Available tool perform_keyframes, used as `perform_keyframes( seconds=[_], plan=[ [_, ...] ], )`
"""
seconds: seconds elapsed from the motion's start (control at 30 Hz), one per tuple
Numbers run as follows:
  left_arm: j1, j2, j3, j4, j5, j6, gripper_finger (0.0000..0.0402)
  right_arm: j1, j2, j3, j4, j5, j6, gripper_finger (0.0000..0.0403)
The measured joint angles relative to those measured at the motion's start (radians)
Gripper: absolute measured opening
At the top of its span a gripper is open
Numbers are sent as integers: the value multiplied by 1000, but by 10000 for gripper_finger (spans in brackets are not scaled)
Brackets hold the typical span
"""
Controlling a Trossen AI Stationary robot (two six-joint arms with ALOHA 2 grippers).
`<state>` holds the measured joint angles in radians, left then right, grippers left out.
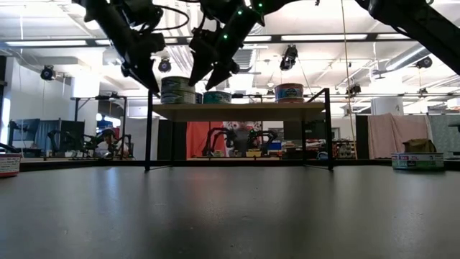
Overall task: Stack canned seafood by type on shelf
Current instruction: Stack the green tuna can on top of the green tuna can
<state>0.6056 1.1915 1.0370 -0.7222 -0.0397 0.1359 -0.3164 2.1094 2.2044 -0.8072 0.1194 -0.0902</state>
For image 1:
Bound gold-lidded tin can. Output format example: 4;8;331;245
160;88;197;105

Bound red tin can white patch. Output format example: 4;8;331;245
0;153;22;178

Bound black table mat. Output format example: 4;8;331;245
0;163;460;259

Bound black overhead beam light strips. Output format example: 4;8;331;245
0;32;460;47

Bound wooden shelf black metal legs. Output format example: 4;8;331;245
144;88;334;173

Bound silver-lidded tin can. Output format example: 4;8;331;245
160;76;196;91

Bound colourful cartoon poster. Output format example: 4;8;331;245
224;121;263;132

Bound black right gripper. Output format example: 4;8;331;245
188;6;266;91

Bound person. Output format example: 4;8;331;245
96;127;125;158
229;122;254;156

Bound black background rig frame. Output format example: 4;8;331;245
73;94;127;155

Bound pale teal tin can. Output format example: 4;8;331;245
390;152;446;171

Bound grey green partition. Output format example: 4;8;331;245
427;114;460;159

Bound white round column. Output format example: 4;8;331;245
371;96;404;116

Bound teal can white text label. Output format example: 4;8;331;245
203;91;233;105

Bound pink cloth cover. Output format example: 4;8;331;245
367;113;431;159

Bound blue background screen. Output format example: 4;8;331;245
9;118;40;145

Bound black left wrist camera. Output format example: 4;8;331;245
111;0;165;32

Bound olive brown bag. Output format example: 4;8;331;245
402;138;438;154

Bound orange red curtain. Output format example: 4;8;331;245
185;121;226;158

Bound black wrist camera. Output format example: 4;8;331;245
188;27;219;55
111;0;165;32

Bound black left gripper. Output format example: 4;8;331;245
114;21;167;98

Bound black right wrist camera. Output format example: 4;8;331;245
188;27;219;55

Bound silver ventilation duct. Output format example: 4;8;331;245
229;21;269;73

